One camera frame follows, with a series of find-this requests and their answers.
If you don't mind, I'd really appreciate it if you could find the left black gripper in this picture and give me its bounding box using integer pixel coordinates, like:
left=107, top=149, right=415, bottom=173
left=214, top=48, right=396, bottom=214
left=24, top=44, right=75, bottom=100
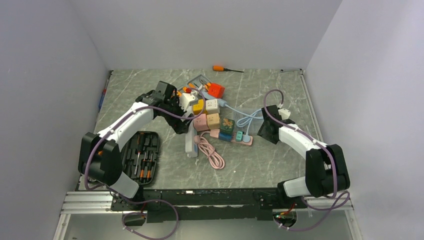
left=159, top=95, right=195, bottom=135

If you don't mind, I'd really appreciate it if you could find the clear plastic organizer box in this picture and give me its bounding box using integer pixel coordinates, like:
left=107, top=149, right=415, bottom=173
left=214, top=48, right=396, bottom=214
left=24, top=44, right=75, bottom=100
left=232, top=108, right=264, bottom=135

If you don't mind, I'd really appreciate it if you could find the yellow cube socket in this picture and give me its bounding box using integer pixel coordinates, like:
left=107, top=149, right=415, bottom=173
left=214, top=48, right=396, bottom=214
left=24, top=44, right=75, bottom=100
left=192, top=99, right=208, bottom=116

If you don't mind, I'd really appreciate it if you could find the grey tool tray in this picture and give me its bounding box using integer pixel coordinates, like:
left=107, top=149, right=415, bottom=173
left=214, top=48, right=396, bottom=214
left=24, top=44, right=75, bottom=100
left=177, top=74, right=212, bottom=94

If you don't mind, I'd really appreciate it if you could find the pink cube socket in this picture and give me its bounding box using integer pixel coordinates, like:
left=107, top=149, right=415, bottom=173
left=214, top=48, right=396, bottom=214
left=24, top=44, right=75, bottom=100
left=192, top=113, right=209, bottom=132

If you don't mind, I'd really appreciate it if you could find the green cube adapter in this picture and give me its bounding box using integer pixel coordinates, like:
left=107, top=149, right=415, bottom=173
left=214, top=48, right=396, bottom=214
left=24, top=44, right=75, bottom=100
left=219, top=117, right=235, bottom=135

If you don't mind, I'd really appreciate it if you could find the blue cube adapter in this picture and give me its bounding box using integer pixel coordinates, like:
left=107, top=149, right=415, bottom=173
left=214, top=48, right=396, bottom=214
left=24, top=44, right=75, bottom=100
left=218, top=132, right=232, bottom=142

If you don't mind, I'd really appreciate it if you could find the white cube socket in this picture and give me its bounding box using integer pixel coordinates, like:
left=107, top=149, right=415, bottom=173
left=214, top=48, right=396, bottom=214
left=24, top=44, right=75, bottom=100
left=205, top=100, right=220, bottom=115

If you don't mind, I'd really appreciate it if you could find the tan cube socket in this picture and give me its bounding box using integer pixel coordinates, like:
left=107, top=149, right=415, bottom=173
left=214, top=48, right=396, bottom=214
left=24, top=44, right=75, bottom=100
left=206, top=113, right=221, bottom=130

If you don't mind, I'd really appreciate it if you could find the white power strip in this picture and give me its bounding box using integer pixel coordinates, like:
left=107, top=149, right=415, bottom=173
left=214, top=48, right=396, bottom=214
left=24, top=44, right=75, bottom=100
left=185, top=121, right=198, bottom=158

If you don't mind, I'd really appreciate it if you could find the pink power strip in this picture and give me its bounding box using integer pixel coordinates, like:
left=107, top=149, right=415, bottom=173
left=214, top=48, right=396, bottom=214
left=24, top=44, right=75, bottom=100
left=209, top=129, right=253, bottom=146

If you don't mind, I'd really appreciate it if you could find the black tool case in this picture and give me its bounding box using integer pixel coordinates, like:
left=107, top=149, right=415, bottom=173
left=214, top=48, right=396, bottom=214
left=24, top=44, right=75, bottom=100
left=121, top=131, right=160, bottom=186

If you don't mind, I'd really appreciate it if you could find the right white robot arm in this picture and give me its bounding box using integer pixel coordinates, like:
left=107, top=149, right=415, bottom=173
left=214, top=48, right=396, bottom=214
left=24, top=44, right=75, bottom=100
left=257, top=105, right=351, bottom=208

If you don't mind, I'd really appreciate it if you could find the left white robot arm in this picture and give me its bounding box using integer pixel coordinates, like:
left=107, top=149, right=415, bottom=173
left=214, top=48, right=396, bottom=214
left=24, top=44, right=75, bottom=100
left=78, top=81, right=195, bottom=210

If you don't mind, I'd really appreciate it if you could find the teal plug adapter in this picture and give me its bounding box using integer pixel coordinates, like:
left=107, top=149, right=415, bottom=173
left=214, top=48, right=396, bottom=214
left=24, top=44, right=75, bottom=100
left=235, top=130, right=244, bottom=142

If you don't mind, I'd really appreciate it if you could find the red cube socket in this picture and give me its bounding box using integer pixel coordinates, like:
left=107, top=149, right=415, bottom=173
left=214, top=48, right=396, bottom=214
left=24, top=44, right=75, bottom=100
left=207, top=83, right=226, bottom=99

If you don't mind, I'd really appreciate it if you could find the light blue power strip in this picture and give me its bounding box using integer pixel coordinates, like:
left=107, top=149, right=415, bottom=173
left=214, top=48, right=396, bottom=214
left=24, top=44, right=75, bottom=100
left=198, top=91, right=228, bottom=107

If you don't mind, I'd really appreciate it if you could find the blue red pen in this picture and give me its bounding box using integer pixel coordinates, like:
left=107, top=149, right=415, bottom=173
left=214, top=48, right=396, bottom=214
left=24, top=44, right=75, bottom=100
left=98, top=79, right=110, bottom=111

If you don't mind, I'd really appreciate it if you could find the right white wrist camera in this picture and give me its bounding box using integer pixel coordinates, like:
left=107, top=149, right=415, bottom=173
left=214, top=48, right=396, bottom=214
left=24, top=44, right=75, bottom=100
left=278, top=108, right=291, bottom=120

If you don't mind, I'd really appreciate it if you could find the light blue cable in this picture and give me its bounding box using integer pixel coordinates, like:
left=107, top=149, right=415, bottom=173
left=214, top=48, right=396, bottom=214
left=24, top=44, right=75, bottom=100
left=218, top=100, right=266, bottom=138

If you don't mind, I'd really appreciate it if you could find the orange handled screwdriver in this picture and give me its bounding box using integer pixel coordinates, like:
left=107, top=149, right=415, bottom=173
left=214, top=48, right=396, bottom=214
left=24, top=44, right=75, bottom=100
left=212, top=65, right=244, bottom=73

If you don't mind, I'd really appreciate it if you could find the pink coiled cable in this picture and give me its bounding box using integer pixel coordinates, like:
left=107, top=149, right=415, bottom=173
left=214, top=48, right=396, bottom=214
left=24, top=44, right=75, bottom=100
left=194, top=131, right=226, bottom=170

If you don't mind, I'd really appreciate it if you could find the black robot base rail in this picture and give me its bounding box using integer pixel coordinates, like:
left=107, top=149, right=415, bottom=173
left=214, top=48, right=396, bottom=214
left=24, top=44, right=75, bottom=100
left=110, top=188, right=307, bottom=223

